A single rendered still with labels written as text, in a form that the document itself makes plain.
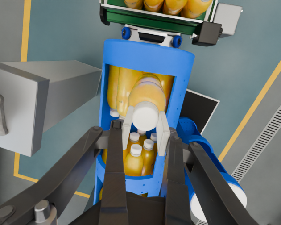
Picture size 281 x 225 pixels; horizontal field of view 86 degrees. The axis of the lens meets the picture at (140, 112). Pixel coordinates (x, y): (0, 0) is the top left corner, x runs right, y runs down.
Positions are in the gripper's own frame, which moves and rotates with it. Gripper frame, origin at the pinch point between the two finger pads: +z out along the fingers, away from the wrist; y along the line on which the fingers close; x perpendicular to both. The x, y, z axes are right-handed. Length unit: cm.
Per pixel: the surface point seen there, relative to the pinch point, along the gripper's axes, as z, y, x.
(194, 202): 40, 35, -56
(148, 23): 54, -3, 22
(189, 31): 55, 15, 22
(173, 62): 21.9, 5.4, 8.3
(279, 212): 143, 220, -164
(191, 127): 128, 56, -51
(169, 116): 23.5, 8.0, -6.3
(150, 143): 32.1, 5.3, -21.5
